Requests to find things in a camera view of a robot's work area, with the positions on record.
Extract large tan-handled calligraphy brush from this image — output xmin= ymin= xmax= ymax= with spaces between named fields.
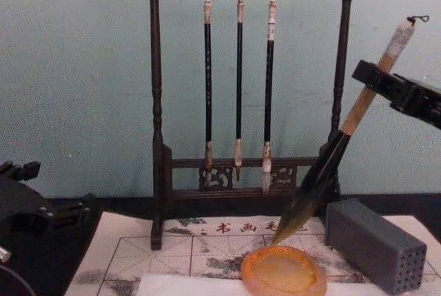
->
xmin=271 ymin=15 xmax=431 ymax=246

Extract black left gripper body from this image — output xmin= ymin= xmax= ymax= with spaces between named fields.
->
xmin=0 ymin=178 xmax=39 ymax=242

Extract white paper sheet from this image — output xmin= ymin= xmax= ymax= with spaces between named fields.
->
xmin=136 ymin=273 xmax=390 ymax=296

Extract black table cloth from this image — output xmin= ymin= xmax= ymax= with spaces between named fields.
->
xmin=0 ymin=192 xmax=441 ymax=296

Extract grey block with holes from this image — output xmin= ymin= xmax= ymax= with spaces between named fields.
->
xmin=324 ymin=198 xmax=428 ymax=295

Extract dark wooden brush rack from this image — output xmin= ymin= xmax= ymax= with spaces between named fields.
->
xmin=116 ymin=0 xmax=389 ymax=252

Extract orange ink dish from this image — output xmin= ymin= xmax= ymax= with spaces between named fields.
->
xmin=240 ymin=245 xmax=328 ymax=296

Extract left gripper thin dark cable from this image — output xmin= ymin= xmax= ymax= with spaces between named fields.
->
xmin=0 ymin=246 xmax=37 ymax=296

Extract black calligraphy brush, white bristles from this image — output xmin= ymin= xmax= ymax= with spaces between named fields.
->
xmin=261 ymin=0 xmax=278 ymax=196

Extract white gridded felt mat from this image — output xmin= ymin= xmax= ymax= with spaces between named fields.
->
xmin=68 ymin=211 xmax=441 ymax=296

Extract black calligraphy brush, dark bristles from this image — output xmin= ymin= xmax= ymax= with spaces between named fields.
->
xmin=202 ymin=0 xmax=216 ymax=190

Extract thin black calligraphy brush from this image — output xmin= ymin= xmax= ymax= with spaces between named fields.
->
xmin=235 ymin=0 xmax=246 ymax=182

